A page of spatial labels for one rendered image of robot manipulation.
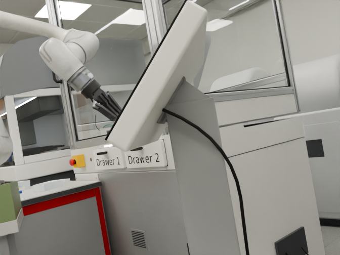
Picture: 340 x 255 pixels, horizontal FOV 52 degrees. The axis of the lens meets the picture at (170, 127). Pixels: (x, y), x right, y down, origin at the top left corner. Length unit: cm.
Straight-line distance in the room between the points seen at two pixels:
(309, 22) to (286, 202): 311
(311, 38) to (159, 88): 407
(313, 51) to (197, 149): 389
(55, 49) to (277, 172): 120
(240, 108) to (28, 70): 152
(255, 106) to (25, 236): 125
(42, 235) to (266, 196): 109
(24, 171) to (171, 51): 194
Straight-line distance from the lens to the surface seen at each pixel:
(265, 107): 184
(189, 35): 68
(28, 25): 149
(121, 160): 170
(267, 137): 182
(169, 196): 149
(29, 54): 263
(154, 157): 149
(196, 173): 84
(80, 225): 189
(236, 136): 163
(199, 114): 84
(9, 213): 125
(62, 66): 132
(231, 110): 163
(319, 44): 462
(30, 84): 258
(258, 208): 174
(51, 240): 185
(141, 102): 67
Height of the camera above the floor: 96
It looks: 1 degrees up
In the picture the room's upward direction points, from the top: 10 degrees counter-clockwise
